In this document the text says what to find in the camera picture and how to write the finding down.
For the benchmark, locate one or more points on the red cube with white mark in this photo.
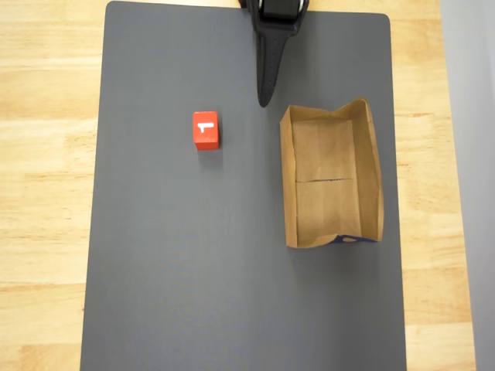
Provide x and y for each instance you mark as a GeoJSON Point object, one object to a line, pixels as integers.
{"type": "Point", "coordinates": [206, 133]}

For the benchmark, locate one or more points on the brown paper box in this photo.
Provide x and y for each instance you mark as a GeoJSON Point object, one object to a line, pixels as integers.
{"type": "Point", "coordinates": [328, 201]}

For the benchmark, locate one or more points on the dark grey rubber mat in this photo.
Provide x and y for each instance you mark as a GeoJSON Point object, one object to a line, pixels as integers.
{"type": "Point", "coordinates": [185, 239]}

